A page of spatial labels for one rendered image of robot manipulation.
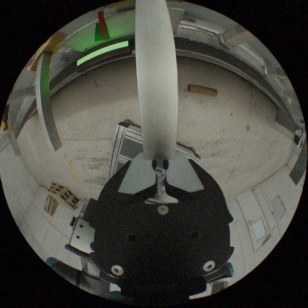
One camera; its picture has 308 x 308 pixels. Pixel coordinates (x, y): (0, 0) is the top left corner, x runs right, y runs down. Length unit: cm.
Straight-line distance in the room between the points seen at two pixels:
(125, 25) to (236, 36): 25
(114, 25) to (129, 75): 78
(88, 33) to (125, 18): 9
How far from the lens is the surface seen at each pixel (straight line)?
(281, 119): 274
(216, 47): 35
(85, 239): 29
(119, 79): 102
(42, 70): 30
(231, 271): 65
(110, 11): 51
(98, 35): 30
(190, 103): 100
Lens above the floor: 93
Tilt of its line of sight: 58 degrees down
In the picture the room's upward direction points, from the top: 178 degrees counter-clockwise
